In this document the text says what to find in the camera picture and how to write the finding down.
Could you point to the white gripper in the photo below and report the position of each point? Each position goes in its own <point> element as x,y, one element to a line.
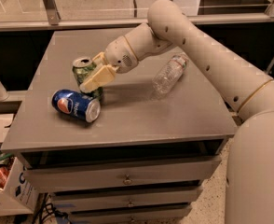
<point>119,54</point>

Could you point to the green soda can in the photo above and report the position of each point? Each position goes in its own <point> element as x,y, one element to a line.
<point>82,67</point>

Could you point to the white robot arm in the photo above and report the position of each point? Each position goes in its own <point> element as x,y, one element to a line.
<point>248,90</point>

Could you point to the blue pepsi can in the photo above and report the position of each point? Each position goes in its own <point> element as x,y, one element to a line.
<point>76,105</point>

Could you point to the clear plastic water bottle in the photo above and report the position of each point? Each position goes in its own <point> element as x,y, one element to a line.
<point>170,73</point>

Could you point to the grey drawer cabinet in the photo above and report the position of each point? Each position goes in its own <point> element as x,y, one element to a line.
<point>142,158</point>

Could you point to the white cardboard box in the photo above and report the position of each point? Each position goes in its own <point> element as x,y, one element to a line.
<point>18,196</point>

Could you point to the metal railing frame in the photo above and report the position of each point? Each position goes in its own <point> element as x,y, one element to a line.
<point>70,14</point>

